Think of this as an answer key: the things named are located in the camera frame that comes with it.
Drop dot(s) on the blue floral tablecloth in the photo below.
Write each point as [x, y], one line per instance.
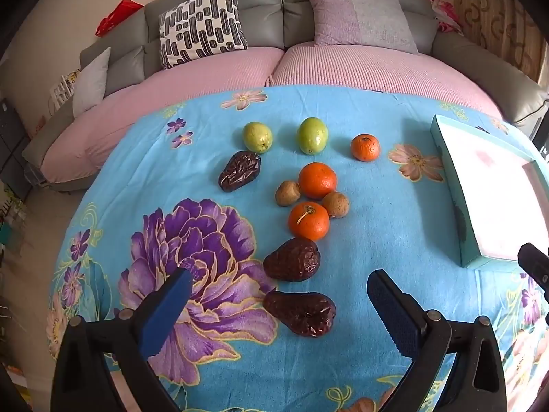
[157, 206]

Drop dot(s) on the right green jujube fruit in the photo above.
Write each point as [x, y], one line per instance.
[312, 136]

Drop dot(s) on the light grey pillow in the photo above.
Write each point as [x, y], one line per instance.
[90, 85]

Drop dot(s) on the lilac grey pillow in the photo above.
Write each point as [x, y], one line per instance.
[373, 23]

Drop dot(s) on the left green jujube fruit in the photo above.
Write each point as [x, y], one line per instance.
[257, 137]

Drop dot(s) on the stemmed orange tangerine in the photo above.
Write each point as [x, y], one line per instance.
[309, 220]

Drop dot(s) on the grey leather sofa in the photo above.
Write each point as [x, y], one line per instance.
[68, 152]

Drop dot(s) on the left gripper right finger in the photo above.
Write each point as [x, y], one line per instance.
[415, 332]

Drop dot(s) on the white wire rack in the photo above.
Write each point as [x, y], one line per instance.
[62, 91]

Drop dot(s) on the brown patterned curtain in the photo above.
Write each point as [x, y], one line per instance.
[506, 29]

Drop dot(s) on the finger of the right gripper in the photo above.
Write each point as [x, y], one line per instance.
[536, 264]

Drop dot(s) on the red plastic bag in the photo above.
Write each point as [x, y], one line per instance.
[120, 13]

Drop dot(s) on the pink floral cloth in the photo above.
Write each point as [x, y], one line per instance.
[446, 17]

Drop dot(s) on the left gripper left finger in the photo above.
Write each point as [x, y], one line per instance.
[154, 319]

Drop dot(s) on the small orange tangerine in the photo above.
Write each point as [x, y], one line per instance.
[365, 148]

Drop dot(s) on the black white patterned pillow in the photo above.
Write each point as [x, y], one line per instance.
[196, 29]

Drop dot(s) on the teal white tray box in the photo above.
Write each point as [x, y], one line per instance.
[499, 194]

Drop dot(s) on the dark red date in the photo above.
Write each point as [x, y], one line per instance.
[296, 260]
[242, 168]
[308, 314]

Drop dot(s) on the green jujube fruit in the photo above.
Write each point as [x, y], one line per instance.
[312, 136]
[257, 137]

